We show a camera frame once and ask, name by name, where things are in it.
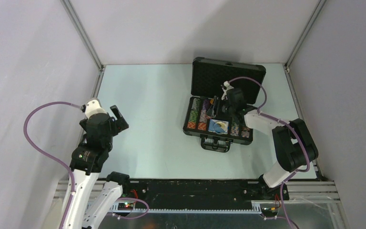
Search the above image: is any dark orange chip stack row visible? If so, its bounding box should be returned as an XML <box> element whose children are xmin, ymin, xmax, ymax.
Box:
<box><xmin>241</xmin><ymin>126</ymin><xmax>251</xmax><ymax>138</ymax></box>

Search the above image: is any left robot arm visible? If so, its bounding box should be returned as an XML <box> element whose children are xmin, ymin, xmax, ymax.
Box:
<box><xmin>59</xmin><ymin>102</ymin><xmax>132</xmax><ymax>229</ymax></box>

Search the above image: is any blue card deck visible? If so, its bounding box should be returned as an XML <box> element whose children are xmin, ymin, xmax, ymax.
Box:
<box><xmin>208</xmin><ymin>119</ymin><xmax>229</xmax><ymax>135</ymax></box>

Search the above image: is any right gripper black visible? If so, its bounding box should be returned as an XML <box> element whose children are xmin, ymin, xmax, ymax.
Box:
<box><xmin>205</xmin><ymin>96</ymin><xmax>235</xmax><ymax>120</ymax></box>

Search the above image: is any green chip stack row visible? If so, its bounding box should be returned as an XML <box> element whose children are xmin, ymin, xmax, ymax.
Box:
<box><xmin>187</xmin><ymin>98</ymin><xmax>201</xmax><ymax>129</ymax></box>

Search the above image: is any purple chip stack row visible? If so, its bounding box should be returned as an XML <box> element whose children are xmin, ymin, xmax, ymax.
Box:
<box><xmin>197</xmin><ymin>99</ymin><xmax>211</xmax><ymax>131</ymax></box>

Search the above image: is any black poker set case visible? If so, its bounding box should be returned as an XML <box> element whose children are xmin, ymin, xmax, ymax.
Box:
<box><xmin>183</xmin><ymin>57</ymin><xmax>266</xmax><ymax>153</ymax></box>

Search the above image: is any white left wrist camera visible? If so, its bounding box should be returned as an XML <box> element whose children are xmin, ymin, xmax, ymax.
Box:
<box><xmin>80</xmin><ymin>98</ymin><xmax>107</xmax><ymax>119</ymax></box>

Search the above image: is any blue orange chip stack row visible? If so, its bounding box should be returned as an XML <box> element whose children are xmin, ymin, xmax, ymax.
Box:
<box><xmin>230</xmin><ymin>122</ymin><xmax>240</xmax><ymax>137</ymax></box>

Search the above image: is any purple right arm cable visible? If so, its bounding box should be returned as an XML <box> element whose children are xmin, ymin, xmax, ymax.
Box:
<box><xmin>227</xmin><ymin>76</ymin><xmax>311</xmax><ymax>229</ymax></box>

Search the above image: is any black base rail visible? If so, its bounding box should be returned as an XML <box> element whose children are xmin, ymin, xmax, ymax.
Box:
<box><xmin>122</xmin><ymin>179</ymin><xmax>289</xmax><ymax>210</ymax></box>

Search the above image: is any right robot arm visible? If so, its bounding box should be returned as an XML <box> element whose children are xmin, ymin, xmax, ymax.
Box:
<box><xmin>207</xmin><ymin>88</ymin><xmax>319</xmax><ymax>199</ymax></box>

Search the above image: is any clear round plastic disc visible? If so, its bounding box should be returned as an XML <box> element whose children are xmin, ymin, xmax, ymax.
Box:
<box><xmin>212</xmin><ymin>121</ymin><xmax>229</xmax><ymax>133</ymax></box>

